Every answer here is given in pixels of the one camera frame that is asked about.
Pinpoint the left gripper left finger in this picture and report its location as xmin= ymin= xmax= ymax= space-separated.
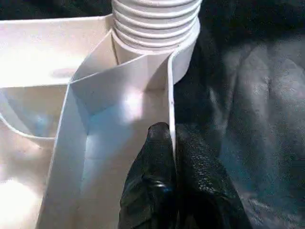
xmin=119 ymin=122 xmax=179 ymax=229

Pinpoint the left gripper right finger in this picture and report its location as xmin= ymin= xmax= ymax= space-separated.
xmin=175 ymin=125 xmax=251 ymax=229

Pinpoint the white plastic table leg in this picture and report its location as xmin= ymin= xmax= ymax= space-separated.
xmin=111 ymin=0 xmax=202 ymax=55

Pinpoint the white plastic table top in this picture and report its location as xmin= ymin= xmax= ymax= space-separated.
xmin=0 ymin=14 xmax=201 ymax=229

